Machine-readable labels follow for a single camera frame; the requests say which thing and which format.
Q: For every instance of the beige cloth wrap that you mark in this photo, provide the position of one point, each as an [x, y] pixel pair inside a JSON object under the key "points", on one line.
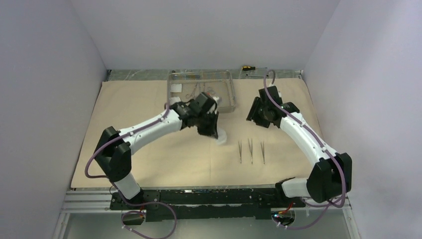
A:
{"points": [[184, 158]]}

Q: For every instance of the flat metal wrench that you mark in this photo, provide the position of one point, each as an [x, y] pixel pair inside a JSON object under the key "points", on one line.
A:
{"points": [[256, 76]]}

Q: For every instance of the thin steel tweezers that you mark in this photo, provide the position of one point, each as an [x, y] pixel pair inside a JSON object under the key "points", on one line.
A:
{"points": [[250, 147]]}

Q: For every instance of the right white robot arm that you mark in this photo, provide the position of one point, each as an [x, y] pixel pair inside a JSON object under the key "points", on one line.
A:
{"points": [[331, 171]]}

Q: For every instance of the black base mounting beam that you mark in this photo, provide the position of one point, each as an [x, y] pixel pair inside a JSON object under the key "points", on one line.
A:
{"points": [[213, 203]]}

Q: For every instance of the aluminium frame rail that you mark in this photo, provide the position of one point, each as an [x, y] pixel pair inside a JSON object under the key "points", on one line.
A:
{"points": [[99, 201]]}

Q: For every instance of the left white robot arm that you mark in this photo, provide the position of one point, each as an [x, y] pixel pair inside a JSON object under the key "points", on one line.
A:
{"points": [[115, 147]]}

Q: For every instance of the surgical forceps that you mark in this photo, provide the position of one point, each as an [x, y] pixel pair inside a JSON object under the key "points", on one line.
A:
{"points": [[193, 92]]}

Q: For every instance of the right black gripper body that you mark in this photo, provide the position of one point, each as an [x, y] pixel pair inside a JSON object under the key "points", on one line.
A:
{"points": [[258, 113]]}

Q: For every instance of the white gauze pad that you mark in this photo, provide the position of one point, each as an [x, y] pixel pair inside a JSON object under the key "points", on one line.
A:
{"points": [[176, 88], [173, 100], [221, 136]]}

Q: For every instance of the surgical scissors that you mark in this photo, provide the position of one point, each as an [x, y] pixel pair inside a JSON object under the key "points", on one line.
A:
{"points": [[209, 90]]}

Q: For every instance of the wire mesh instrument tray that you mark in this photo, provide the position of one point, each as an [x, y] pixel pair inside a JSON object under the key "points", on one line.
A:
{"points": [[221, 81]]}

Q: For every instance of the yellow handled screwdriver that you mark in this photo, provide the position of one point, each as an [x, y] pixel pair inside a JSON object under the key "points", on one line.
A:
{"points": [[251, 68]]}

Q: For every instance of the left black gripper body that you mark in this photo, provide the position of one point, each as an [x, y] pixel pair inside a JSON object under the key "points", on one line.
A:
{"points": [[205, 125]]}

